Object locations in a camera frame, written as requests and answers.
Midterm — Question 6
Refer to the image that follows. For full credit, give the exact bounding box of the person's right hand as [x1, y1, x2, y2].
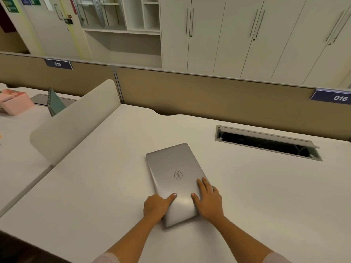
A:
[190, 177, 225, 223]

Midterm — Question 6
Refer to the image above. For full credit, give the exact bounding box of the person's left hand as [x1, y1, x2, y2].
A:
[143, 193, 178, 225]

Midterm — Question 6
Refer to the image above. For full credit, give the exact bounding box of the silver laptop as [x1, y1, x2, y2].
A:
[146, 143, 214, 228]

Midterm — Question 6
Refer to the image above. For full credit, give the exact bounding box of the person's right forearm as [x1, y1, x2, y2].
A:
[206, 216, 276, 263]

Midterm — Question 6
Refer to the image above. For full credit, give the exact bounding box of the person's left forearm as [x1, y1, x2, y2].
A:
[104, 216, 165, 263]

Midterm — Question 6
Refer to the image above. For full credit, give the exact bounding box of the beige partition screen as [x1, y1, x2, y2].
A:
[115, 66, 351, 142]
[0, 51, 118, 98]

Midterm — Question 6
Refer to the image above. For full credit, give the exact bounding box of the pink left sleeve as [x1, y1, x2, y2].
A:
[92, 252, 124, 263]

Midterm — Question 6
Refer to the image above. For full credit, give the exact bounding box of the pink sleeve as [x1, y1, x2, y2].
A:
[92, 252, 124, 263]
[262, 252, 293, 263]

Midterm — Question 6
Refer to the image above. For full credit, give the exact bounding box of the pink right sleeve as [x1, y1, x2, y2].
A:
[262, 252, 293, 263]

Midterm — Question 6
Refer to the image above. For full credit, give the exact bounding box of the white curved desk divider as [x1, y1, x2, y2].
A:
[29, 79, 123, 166]

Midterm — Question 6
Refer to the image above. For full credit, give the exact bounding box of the green spiral notebook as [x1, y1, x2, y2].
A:
[47, 88, 66, 117]

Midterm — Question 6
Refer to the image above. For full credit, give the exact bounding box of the blue desk number label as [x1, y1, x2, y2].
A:
[44, 58, 73, 70]
[310, 89, 351, 102]

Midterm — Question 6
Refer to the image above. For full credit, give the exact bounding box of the white open shelf unit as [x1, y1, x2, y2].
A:
[73, 0, 163, 69]

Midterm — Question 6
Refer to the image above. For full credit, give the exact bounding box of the pink desk organizer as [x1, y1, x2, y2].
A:
[0, 89, 35, 116]

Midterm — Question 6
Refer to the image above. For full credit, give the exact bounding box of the white door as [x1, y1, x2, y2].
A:
[24, 0, 92, 60]

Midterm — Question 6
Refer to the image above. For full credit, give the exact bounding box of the white cabinet wall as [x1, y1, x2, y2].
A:
[159, 0, 351, 89]

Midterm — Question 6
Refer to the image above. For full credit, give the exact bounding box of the row of metal cabinet handles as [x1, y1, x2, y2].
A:
[185, 7, 351, 46]

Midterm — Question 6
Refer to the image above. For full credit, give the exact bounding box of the dark red wall board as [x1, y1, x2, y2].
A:
[0, 5, 17, 33]

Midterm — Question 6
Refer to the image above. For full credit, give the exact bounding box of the green wall sign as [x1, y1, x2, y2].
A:
[1, 0, 17, 12]

